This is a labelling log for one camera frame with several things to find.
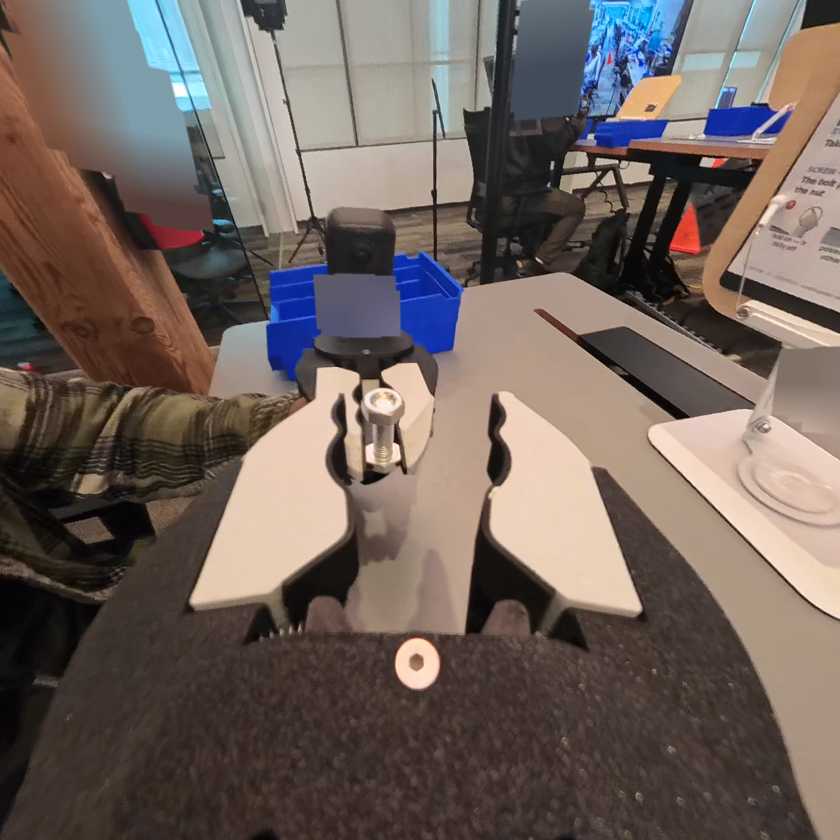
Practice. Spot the wooden post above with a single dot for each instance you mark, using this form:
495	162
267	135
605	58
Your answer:
79	275

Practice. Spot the steel hex nut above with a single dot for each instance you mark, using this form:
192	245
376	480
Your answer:
382	455

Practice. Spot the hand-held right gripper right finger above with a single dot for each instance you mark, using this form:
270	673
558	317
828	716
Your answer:
558	525

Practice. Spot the black light stand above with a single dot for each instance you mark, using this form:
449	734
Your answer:
264	13

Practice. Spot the wall screen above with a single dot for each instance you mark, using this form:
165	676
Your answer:
630	39

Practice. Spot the orange traffic cone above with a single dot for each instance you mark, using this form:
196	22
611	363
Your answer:
686	233

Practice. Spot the black office chair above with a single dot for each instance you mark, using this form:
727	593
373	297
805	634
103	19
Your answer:
479	164

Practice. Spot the wooden instruction board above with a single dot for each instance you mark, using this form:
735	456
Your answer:
728	249

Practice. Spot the red office chair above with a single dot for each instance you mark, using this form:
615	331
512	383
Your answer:
174	237

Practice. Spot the clear acrylic holder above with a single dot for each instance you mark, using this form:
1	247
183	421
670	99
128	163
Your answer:
781	485

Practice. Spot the person's plaid shirt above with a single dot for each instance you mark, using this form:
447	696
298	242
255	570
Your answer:
39	544

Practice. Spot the steel hex bolt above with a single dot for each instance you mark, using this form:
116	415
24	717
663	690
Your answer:
380	403

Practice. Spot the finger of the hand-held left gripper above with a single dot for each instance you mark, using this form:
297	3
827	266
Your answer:
413	407
331	380

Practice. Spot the black flat panel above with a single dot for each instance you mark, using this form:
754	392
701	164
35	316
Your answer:
656	367

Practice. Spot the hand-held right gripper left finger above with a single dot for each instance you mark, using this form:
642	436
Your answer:
282	512

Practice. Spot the blue plastic bin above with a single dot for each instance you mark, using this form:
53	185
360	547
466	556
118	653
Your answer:
741	121
426	308
630	131

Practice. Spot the person's left forearm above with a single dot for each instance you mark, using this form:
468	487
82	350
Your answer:
131	426

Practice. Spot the thin black stand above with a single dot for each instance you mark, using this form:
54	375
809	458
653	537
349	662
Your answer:
434	164

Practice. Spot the wooden sign board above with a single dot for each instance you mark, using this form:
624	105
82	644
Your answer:
649	97

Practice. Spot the black backpack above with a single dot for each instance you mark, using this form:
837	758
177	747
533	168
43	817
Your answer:
607	249

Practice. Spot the wooden desk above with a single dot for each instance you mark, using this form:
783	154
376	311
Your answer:
695	148
600	148

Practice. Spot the black vertical pole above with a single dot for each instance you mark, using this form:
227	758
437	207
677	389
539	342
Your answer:
500	164

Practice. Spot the white stand base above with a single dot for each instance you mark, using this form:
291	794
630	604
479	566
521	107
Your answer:
695	453

